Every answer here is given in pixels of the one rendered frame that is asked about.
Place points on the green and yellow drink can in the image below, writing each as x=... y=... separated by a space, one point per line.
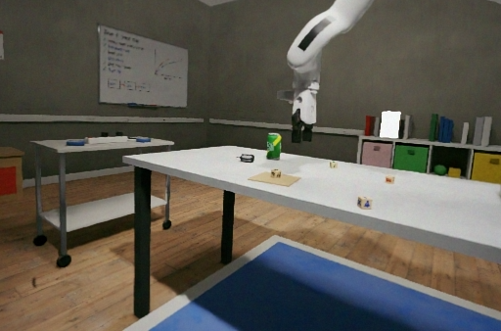
x=273 y=146

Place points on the tan square mat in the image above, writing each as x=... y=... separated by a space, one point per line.
x=285 y=180

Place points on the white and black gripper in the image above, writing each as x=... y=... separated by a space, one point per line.
x=304 y=114

